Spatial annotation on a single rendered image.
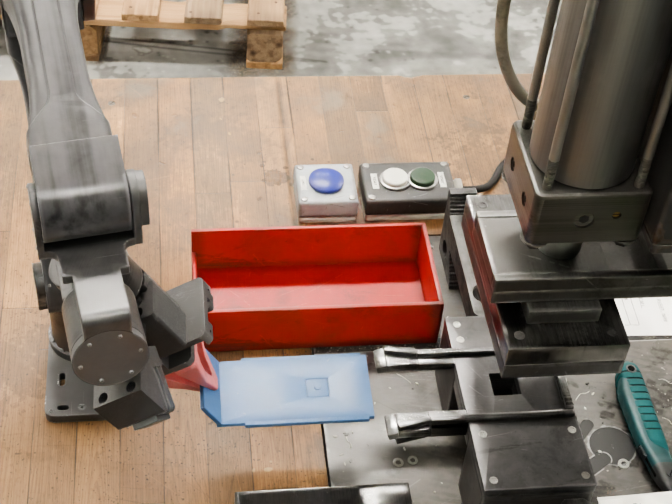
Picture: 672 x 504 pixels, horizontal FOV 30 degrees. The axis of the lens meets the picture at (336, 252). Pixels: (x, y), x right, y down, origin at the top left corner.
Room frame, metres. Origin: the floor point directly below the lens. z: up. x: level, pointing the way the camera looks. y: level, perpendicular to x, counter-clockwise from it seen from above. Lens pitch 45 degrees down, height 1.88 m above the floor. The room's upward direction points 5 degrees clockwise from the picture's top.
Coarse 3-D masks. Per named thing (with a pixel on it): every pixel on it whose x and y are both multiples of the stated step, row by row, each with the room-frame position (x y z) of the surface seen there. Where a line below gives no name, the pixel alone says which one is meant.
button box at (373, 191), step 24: (360, 168) 1.10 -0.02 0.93; (384, 168) 1.10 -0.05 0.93; (408, 168) 1.10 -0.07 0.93; (432, 168) 1.11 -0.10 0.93; (360, 192) 1.08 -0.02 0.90; (384, 192) 1.06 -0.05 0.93; (408, 192) 1.06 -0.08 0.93; (432, 192) 1.07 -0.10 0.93; (480, 192) 1.10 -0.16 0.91; (384, 216) 1.05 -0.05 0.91; (408, 216) 1.05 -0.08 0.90; (432, 216) 1.05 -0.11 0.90
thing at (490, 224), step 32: (480, 224) 0.75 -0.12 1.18; (512, 224) 0.75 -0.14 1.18; (480, 256) 0.73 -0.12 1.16; (512, 256) 0.72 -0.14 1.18; (544, 256) 0.72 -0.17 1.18; (576, 256) 0.72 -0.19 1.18; (608, 256) 0.74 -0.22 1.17; (640, 256) 0.74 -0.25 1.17; (480, 288) 0.74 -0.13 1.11; (512, 288) 0.69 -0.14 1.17; (544, 288) 0.69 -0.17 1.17; (576, 288) 0.70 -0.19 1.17; (608, 288) 0.70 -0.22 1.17; (640, 288) 0.71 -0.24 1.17; (512, 320) 0.68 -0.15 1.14; (544, 320) 0.68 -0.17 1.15; (576, 320) 0.69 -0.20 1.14; (608, 320) 0.69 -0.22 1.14; (512, 352) 0.65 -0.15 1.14; (544, 352) 0.66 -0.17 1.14; (576, 352) 0.66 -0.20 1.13; (608, 352) 0.67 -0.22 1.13
